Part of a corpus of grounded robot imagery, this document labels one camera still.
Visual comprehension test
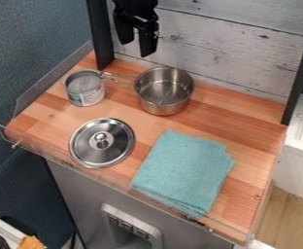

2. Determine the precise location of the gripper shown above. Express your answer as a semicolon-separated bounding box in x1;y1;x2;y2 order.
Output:
111;0;161;58

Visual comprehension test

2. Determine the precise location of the blue cloth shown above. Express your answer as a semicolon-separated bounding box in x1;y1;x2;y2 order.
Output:
130;128;238;220

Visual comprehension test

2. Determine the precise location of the silver pot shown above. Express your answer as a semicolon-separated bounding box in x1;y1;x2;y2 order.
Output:
99;66;196;117

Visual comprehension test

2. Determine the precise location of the silver can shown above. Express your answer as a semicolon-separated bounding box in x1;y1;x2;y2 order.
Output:
61;69;107;108

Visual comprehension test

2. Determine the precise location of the silver pot lid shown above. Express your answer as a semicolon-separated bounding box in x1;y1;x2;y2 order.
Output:
68;117;136;169

